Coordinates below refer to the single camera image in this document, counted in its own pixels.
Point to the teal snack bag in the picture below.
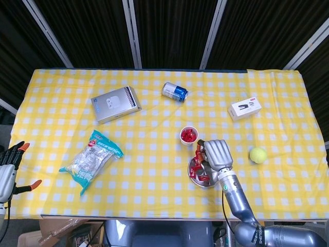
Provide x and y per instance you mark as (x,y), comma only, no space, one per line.
(92,159)

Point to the silver earbuds box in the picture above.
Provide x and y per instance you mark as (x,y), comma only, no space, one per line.
(113,105)

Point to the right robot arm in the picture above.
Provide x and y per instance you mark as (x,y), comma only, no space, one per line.
(236,198)

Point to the blue beverage can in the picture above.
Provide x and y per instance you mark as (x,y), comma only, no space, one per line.
(174,91)

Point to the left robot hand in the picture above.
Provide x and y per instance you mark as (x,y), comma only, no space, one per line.
(6,177)

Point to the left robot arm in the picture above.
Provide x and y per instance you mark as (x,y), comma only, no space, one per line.
(2,213)

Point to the white paper cup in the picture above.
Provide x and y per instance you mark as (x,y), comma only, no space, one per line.
(186,144)

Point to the metal bowl of red candies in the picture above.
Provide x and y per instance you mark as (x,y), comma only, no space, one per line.
(198,183)

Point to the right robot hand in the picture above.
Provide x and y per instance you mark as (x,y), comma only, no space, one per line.
(218,154)

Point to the brown cardboard box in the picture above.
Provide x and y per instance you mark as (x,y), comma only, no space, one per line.
(54,229)

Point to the metal table leg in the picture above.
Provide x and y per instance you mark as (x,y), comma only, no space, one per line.
(228,236)

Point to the white partition post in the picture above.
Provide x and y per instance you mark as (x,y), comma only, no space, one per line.
(308,48)
(133,33)
(213,33)
(48,33)
(7,105)

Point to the grey robot torso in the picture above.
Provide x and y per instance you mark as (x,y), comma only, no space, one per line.
(159,234)

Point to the yellow checkered tablecloth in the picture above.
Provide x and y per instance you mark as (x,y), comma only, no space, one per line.
(154,167)

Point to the yellow tennis ball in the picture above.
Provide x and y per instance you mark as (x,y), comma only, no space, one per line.
(258,155)

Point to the white stapler box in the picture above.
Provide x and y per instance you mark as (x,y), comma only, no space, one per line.
(244,109)

